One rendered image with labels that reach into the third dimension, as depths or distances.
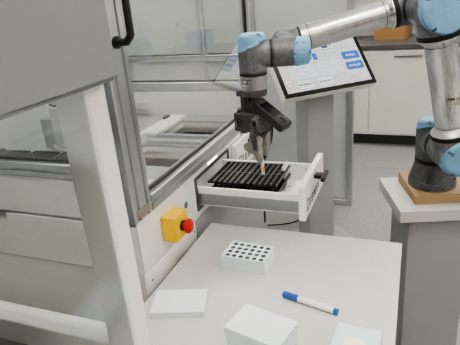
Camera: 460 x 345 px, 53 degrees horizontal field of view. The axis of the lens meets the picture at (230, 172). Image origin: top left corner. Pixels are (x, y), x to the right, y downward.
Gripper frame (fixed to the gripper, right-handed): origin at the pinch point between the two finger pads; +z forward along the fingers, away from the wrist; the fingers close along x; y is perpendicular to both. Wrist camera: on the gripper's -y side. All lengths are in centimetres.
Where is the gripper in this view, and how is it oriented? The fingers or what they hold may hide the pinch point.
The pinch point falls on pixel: (263, 159)
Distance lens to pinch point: 134.8
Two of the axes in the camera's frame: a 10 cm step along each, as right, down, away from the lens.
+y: -7.6, -1.9, 6.2
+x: -6.5, 3.3, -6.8
